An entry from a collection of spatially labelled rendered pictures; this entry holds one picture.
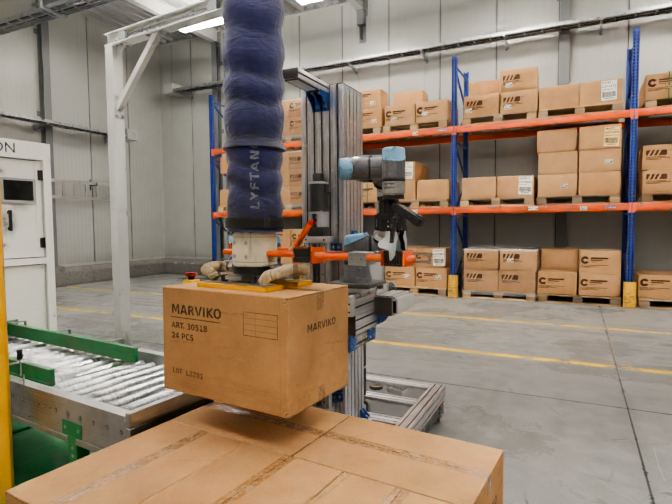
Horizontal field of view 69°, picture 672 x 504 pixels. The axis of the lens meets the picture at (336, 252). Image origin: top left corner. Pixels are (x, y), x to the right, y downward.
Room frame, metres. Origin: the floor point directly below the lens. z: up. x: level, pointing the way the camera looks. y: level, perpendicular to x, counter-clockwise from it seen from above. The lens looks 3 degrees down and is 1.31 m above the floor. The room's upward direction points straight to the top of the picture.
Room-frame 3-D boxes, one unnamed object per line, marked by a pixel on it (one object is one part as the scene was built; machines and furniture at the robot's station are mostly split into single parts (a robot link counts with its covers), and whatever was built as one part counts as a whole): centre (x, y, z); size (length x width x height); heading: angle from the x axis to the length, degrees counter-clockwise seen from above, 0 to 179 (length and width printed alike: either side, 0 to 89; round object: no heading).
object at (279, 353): (1.89, 0.31, 0.88); 0.60 x 0.40 x 0.40; 59
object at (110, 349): (3.11, 1.77, 0.60); 1.60 x 0.10 x 0.09; 59
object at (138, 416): (2.09, 0.61, 0.58); 0.70 x 0.03 x 0.06; 149
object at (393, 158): (1.60, -0.19, 1.50); 0.09 x 0.08 x 0.11; 177
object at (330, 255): (1.89, 0.08, 1.20); 0.93 x 0.30 x 0.04; 59
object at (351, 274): (2.33, -0.10, 1.09); 0.15 x 0.15 x 0.10
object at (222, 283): (1.81, 0.36, 1.10); 0.34 x 0.10 x 0.05; 59
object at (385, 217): (1.60, -0.18, 1.35); 0.09 x 0.08 x 0.12; 59
